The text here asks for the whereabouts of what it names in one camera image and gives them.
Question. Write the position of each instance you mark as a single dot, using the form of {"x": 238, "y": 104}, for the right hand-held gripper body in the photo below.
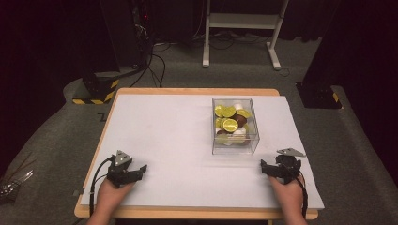
{"x": 289, "y": 165}

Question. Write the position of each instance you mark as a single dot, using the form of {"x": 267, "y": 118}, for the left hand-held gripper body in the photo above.
{"x": 120, "y": 170}

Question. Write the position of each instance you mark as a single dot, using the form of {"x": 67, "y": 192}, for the clear plastic box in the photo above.
{"x": 235, "y": 146}

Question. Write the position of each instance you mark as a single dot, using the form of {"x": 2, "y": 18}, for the pile of coffee capsules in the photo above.
{"x": 231, "y": 123}

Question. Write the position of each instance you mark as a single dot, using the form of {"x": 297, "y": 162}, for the person's left hand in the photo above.
{"x": 111, "y": 197}

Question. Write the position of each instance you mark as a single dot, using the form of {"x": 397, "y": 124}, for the person's right hand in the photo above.
{"x": 289, "y": 197}

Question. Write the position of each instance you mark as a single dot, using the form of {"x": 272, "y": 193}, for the white table mat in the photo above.
{"x": 162, "y": 140}

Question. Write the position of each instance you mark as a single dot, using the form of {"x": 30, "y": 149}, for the wooden table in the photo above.
{"x": 187, "y": 213}

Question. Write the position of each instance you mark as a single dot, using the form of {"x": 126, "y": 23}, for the black yellow striped stand base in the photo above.
{"x": 100, "y": 90}

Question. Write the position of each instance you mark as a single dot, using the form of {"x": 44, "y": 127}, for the metal tripod legs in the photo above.
{"x": 15, "y": 184}

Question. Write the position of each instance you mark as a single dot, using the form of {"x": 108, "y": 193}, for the black equipment rack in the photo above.
{"x": 142, "y": 31}

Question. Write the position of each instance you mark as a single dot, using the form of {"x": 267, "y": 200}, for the white metal stand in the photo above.
{"x": 241, "y": 21}

